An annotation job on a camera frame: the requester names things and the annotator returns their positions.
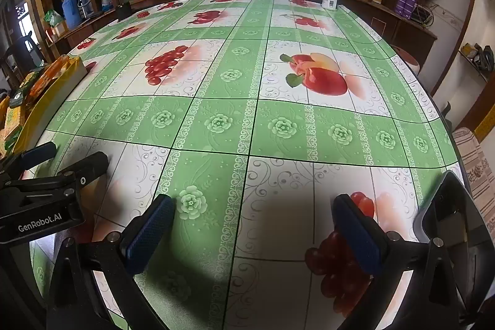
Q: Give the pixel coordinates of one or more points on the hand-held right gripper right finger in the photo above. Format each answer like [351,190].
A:
[355,233]

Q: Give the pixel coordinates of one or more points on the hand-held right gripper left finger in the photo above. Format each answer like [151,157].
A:
[150,231]

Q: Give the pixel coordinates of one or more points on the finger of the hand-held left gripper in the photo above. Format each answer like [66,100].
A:
[38,151]
[91,163]

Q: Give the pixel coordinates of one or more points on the yellow lined snack box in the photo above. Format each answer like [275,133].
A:
[46,102]

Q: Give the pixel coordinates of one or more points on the pile of snack packets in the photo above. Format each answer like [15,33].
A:
[46,78]

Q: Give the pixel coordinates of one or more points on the green plastic bag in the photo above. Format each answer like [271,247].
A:
[53,18]

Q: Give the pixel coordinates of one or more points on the patterned chair cushion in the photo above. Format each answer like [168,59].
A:
[475,167]

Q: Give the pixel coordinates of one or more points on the blue thermos flask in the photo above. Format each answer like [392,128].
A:
[72,13]

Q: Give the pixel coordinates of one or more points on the green fruit print tablecloth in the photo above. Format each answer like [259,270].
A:
[247,113]

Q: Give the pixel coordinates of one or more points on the small black box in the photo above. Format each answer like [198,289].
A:
[124,12]

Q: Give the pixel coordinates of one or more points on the red round stool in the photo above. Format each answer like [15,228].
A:
[406,57]

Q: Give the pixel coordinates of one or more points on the shoe rack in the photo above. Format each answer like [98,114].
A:
[477,57]

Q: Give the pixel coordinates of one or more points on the purple bottle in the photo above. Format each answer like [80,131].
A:
[411,5]
[404,3]

